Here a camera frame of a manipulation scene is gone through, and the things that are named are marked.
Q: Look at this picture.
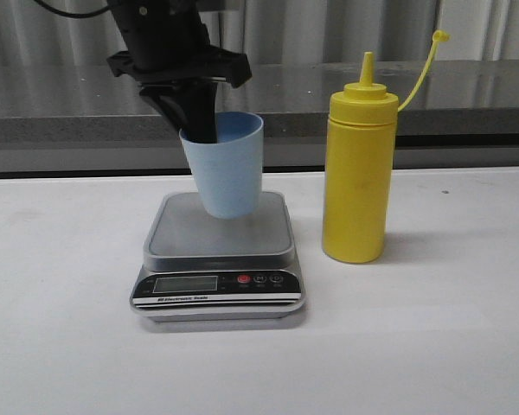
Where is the grey pleated curtain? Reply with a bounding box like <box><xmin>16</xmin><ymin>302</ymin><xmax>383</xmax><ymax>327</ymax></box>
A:
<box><xmin>0</xmin><ymin>1</ymin><xmax>519</xmax><ymax>67</ymax></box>

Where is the grey stone counter ledge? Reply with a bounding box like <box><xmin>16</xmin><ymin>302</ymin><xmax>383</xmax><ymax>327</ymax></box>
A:
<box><xmin>0</xmin><ymin>60</ymin><xmax>519</xmax><ymax>148</ymax></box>

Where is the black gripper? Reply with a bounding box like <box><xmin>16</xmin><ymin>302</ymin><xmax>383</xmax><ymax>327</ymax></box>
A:
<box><xmin>107</xmin><ymin>1</ymin><xmax>252</xmax><ymax>144</ymax></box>

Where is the yellow squeeze bottle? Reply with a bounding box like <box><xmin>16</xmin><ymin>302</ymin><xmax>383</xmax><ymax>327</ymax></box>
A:
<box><xmin>322</xmin><ymin>29</ymin><xmax>450</xmax><ymax>264</ymax></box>

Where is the light blue plastic cup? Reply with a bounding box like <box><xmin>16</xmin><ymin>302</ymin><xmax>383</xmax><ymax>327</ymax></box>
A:
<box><xmin>179</xmin><ymin>112</ymin><xmax>264</xmax><ymax>219</ymax></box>

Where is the silver digital kitchen scale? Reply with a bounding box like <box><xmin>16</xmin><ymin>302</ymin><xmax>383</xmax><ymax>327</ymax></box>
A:
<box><xmin>130</xmin><ymin>192</ymin><xmax>306</xmax><ymax>323</ymax></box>

